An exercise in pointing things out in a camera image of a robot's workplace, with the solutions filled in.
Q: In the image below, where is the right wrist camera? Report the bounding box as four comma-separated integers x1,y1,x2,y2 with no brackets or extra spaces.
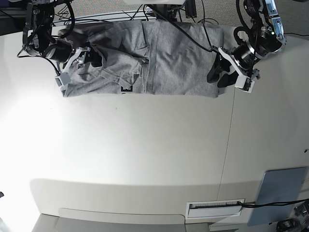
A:
55,72,71,87

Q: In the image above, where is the blue-grey panel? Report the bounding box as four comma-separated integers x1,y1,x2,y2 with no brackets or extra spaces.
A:
247,167,307,226

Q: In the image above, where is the grey T-shirt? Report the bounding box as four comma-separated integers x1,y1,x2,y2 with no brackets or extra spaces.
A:
61,20,224,98

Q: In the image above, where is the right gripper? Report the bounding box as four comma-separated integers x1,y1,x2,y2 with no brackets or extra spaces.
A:
45,40,91,78

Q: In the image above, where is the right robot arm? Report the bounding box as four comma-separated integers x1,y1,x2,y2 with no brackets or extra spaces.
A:
17,0,99,80

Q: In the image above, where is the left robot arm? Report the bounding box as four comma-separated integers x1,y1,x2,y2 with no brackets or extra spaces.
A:
229,0,286,74

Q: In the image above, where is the robot base stand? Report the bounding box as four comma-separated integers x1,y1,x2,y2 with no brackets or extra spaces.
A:
143,0,197,22

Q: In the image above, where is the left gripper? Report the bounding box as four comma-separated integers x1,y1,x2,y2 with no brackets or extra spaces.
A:
218,44,262,81

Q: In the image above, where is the black cable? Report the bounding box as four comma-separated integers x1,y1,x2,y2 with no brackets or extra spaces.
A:
238,199,309,208

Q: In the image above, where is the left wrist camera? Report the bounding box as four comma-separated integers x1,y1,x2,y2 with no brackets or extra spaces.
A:
234,75,255,93

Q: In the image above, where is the white cable grommet tray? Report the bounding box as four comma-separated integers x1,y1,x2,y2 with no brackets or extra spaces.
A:
185,199,245,219

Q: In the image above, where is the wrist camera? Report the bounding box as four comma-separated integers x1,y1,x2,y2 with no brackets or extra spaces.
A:
55,72,71,87
234,75,255,93

